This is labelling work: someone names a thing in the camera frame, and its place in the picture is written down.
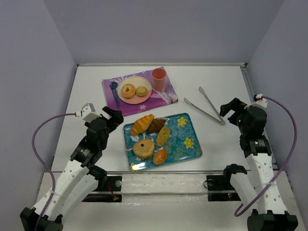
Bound pale sugared donut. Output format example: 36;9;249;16
133;139;155;159

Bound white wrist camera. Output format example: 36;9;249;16
252;94;268;109
81;103;100;123

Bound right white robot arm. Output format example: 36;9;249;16
219;94;298;231

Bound purple floral placemat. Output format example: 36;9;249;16
102;70;178;116

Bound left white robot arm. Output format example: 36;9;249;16
20;103;124;231

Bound small round muffin bread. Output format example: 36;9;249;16
136;86;148;97

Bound small orange bun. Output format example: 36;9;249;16
153;150;167;166

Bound orange glazed donut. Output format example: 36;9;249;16
121;83;136;99

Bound blue plastic spoon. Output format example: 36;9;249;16
110;81;120;108

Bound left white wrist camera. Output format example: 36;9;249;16
81;103;100;123

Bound pink cup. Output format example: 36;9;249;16
152;68;167;91

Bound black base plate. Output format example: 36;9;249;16
204;175;240;202
82;175;122;203

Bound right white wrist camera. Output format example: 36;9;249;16
252;94;268;109

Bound purple cable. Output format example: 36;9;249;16
233;95;297;218
32;113;82;229

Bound blue floral tray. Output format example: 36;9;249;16
123;113;203;172

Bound metal tongs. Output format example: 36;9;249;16
183;86;226;126

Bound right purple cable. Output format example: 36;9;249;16
233;95;297;218

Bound striped orange croissant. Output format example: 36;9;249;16
131;114;154;136

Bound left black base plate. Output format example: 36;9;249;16
82;175;122;203

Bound oval seeded bread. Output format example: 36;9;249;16
156;127;170;147

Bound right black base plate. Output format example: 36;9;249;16
204;175;240;202

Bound aluminium frame rail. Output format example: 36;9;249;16
77;63;246;67

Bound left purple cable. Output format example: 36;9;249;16
32;113;82;229

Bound cream and pink plate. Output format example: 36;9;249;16
117;76;152;104

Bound dark chocolate bread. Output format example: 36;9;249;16
147;119;166;134

